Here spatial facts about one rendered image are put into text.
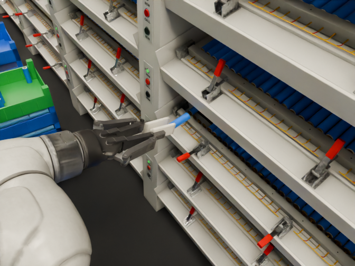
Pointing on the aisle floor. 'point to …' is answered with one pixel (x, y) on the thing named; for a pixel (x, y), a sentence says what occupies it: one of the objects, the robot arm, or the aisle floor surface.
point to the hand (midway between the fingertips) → (159, 128)
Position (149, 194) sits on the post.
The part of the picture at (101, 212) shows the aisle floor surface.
